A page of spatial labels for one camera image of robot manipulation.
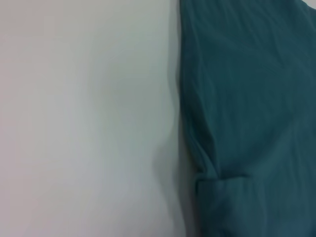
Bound teal t-shirt with beige print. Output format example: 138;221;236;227
178;0;316;237

